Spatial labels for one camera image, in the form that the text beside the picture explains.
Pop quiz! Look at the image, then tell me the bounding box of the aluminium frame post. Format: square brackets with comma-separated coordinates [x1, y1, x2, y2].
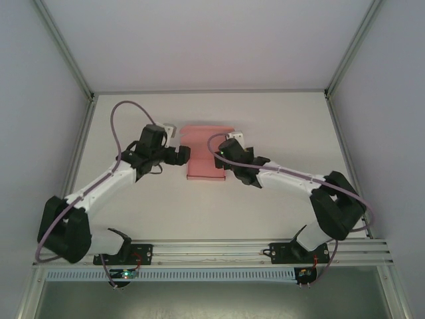
[33, 0, 98, 102]
[324, 0, 386, 100]

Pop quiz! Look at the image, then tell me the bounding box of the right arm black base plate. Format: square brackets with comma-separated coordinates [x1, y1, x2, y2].
[269, 241, 330, 266]

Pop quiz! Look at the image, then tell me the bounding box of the circuit board with green light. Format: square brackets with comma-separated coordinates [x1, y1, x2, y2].
[110, 268, 139, 280]

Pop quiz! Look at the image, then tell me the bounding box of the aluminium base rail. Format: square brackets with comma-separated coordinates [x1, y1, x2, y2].
[32, 237, 395, 267]

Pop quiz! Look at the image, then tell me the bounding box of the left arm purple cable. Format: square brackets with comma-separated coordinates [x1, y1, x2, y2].
[35, 100, 165, 290]

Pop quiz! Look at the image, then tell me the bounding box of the aluminium frame leg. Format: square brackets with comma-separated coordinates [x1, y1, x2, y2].
[15, 265, 47, 319]
[378, 265, 411, 319]

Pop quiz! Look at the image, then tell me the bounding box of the white slotted cable duct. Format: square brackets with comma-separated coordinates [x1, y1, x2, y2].
[45, 267, 297, 282]

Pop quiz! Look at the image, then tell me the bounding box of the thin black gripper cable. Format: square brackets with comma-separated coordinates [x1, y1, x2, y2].
[145, 162, 164, 177]

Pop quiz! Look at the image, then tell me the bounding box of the pink cloth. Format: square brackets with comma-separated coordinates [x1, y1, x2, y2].
[181, 124, 235, 182]

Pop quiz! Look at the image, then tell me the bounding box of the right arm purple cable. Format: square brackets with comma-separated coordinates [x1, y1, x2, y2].
[207, 132, 376, 290]

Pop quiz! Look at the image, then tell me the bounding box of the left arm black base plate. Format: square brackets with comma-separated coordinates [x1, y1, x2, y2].
[92, 243, 154, 266]

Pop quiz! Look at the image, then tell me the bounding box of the grey metal panel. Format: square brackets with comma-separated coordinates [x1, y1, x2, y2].
[35, 278, 404, 319]

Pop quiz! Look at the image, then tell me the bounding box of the aluminium table side rail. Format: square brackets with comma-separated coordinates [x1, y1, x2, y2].
[31, 98, 98, 265]

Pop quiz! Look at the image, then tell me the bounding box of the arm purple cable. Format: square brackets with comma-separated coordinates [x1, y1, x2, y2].
[207, 132, 376, 290]
[35, 100, 165, 290]

